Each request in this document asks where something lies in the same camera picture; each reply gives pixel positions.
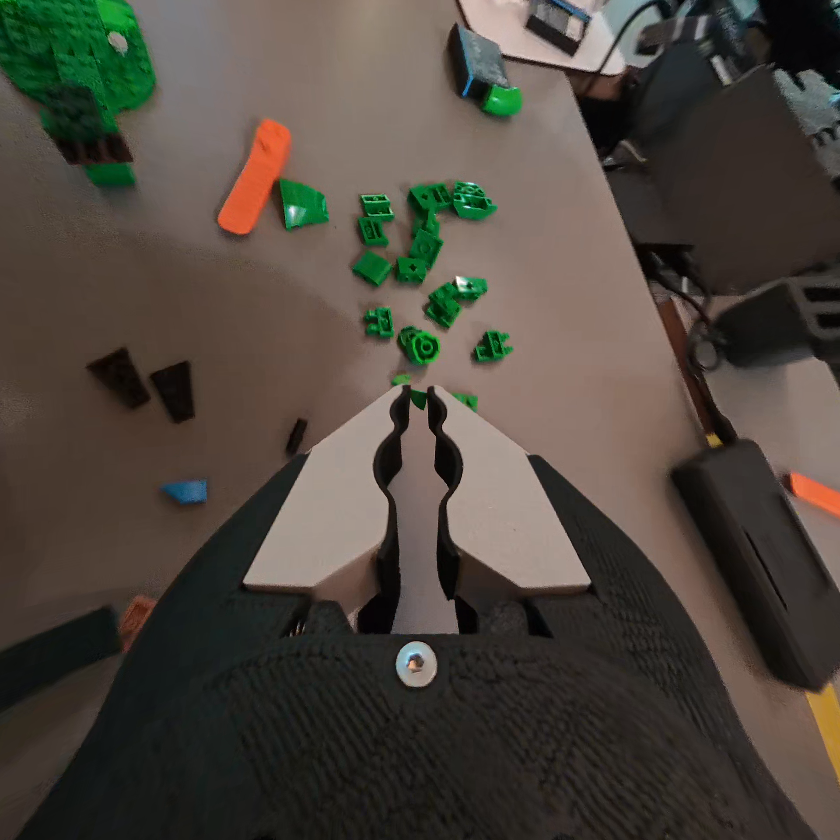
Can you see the black power bank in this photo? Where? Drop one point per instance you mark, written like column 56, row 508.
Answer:
column 482, row 59

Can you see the black power adapter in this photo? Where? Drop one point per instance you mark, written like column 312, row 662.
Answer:
column 754, row 558

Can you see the grey desk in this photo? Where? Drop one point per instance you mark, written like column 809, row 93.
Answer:
column 197, row 295

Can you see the black white small box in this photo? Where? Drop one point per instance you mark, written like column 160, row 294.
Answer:
column 554, row 26

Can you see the small black brick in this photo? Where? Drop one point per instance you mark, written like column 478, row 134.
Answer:
column 296, row 436

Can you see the green rounded brick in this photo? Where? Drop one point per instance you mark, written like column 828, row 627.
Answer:
column 504, row 102

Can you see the black wedge plate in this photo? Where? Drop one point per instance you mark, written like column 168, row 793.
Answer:
column 121, row 377
column 174, row 390

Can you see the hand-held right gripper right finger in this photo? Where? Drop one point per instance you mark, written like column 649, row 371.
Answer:
column 512, row 525

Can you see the green brick model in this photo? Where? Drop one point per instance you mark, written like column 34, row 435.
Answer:
column 59, row 52

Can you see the pile of small green bricks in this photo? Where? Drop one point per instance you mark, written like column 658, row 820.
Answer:
column 420, row 249

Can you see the green slope brick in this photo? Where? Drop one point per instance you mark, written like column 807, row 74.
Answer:
column 418, row 399

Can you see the small white round brick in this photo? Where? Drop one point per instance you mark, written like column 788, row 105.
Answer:
column 118, row 40

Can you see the black vented device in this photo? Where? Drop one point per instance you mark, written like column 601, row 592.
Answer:
column 787, row 321

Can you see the black equipment case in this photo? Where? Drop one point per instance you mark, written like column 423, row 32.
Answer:
column 735, row 177

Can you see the green wedge brick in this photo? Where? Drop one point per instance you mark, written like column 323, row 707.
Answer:
column 302, row 207

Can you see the brown brick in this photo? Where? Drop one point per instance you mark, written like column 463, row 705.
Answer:
column 138, row 620

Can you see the orange brick separator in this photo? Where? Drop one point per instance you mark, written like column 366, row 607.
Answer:
column 256, row 177
column 817, row 493

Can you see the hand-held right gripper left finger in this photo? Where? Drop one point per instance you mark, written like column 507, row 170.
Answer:
column 315, row 525

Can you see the blue slope brick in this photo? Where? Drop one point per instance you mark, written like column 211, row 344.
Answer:
column 187, row 492

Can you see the yellow tape strip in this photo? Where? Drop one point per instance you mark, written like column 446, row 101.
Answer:
column 825, row 728

